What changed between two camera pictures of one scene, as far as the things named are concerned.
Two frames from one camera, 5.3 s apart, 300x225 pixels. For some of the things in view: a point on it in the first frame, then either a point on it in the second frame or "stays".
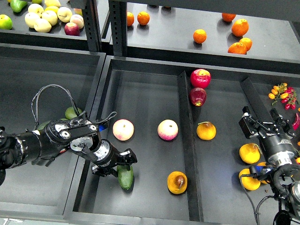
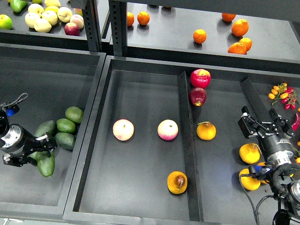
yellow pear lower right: (250, 183) stays
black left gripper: (104, 155) -> (20, 142)
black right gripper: (277, 148) stays
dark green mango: (125, 177) -> (46, 164)
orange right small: (247, 42) stays
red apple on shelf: (71, 28) stays
